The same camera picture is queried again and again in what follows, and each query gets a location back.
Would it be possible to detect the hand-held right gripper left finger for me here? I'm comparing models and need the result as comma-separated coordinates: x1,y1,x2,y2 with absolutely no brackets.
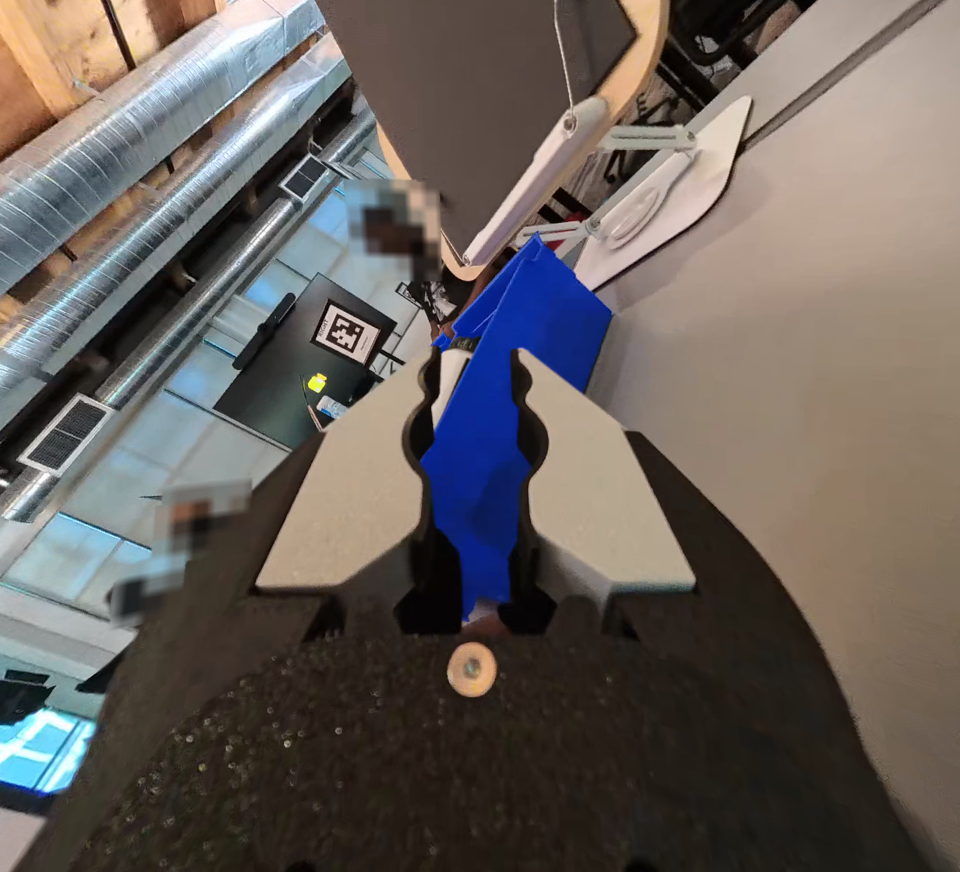
255,347,462,636

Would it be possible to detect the large black screen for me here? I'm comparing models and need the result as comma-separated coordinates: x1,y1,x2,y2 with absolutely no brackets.
213,272,410,449

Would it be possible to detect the blue plastic bin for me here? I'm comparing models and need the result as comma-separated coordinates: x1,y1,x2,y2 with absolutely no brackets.
418,233,614,624

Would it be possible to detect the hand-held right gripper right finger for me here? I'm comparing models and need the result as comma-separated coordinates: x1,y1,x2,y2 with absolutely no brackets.
501,349,699,636

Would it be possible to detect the black framed marker sign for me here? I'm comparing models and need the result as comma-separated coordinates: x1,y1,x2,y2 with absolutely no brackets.
309,298,397,366

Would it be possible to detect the black wooden book stand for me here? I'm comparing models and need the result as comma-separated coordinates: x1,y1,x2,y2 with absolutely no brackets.
287,0,753,291

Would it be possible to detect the silver pipe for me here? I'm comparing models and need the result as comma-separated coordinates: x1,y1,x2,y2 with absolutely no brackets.
0,108,378,524

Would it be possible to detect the silver ventilation duct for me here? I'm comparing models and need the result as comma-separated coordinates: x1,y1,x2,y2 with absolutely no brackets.
0,35,355,404
0,0,331,295

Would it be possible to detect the white air vent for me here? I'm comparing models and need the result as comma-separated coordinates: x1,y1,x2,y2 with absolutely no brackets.
281,155,329,203
18,394,115,477

